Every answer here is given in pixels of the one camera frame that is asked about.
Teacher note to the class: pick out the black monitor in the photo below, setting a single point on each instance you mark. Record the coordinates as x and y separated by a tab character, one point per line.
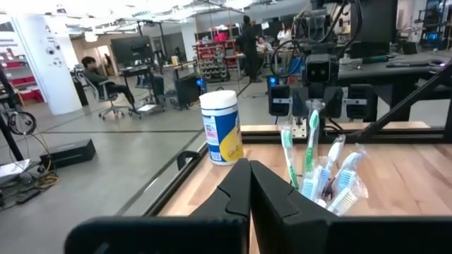
132	49

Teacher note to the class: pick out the yellow blue wipes canister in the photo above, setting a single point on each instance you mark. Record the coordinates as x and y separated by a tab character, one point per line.
220	134

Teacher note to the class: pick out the black workbench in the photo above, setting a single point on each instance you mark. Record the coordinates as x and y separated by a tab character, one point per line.
388	70

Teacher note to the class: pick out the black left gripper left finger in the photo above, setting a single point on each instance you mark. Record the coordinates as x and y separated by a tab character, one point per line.
159	236

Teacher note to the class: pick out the black computer tower blue light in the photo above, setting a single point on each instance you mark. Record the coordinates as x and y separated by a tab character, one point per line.
187	91
272	80

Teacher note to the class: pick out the black floor box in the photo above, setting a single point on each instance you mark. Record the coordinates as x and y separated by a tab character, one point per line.
67	153

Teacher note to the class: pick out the blue white toothbrush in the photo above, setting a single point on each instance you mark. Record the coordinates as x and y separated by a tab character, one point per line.
347	173
310	185
335	150

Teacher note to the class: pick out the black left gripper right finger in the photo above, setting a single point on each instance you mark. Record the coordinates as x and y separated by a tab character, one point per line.
353	236

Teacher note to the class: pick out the black standing desk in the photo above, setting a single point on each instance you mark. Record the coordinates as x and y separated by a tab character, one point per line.
136	70

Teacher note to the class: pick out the red parts bin shelf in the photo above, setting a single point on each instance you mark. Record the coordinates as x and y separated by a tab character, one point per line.
215	63

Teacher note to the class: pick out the black aluminium table frame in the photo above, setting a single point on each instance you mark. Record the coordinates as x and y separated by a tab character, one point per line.
388	135

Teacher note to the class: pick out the grey office chair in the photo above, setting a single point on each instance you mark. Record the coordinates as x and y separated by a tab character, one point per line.
102	95

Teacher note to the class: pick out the person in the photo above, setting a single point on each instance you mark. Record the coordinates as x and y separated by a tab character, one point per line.
284	35
264	43
93	75
249	46

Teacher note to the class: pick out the green white toothbrush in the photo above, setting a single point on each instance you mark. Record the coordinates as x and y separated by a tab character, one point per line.
313	121
286	139

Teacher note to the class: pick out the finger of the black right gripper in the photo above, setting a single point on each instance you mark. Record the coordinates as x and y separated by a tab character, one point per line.
333	102
300	102

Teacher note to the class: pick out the black frame corner hook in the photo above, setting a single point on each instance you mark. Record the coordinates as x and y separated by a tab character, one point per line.
189	152

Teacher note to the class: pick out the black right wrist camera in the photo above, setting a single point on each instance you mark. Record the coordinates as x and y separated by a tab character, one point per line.
319	68

